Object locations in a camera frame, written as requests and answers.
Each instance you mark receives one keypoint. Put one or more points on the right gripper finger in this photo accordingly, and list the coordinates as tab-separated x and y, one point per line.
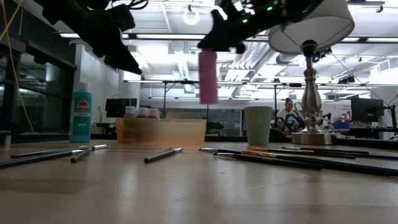
217	37

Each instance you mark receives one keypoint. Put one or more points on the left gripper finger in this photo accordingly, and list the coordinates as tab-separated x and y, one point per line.
122	60

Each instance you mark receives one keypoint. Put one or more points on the tall pink paint bottle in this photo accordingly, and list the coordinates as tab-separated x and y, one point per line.
208	77

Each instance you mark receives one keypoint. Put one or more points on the dark blue paint bottle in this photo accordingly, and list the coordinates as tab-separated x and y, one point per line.
130	111

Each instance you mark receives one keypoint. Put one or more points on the rust brown paint bottle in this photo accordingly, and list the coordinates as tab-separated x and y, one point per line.
143	111

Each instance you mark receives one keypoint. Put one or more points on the tall teal paint bottle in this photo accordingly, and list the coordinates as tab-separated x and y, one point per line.
81	124

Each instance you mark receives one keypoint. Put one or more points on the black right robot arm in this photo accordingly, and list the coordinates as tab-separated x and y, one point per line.
298	7

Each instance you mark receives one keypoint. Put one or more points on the ceiling light strip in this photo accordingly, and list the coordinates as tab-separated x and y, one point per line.
168	36

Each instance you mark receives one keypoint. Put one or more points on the small yellow background bottle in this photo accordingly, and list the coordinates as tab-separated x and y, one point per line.
101	117

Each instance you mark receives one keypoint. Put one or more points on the silver lamp white shade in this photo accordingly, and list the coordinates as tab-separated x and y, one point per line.
317	28

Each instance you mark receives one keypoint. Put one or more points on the orange translucent plastic bin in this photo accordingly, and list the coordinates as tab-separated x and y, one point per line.
161	132

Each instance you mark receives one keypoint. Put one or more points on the black background chair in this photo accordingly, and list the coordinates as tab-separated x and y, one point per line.
214	126

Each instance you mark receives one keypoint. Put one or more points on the pale green plastic cup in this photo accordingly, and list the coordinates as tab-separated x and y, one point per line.
258	126

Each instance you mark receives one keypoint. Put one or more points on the person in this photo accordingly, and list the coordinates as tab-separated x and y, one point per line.
287	113

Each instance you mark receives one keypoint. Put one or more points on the right paintbrushes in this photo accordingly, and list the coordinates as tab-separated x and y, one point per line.
258	153

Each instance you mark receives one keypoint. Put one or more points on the clear plastic lamp wrap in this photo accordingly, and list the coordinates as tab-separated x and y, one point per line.
326	126

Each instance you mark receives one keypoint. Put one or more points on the blue background box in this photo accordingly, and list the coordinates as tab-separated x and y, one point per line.
341	125

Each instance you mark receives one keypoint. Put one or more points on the black monitor on stand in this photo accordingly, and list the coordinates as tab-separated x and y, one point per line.
367	109

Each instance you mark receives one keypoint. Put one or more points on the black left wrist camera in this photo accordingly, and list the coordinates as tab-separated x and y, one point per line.
121	17

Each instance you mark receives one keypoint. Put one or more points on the black background rig frame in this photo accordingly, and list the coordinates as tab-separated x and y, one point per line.
174	82

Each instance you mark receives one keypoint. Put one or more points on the small white bracket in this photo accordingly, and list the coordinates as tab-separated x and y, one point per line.
7	141

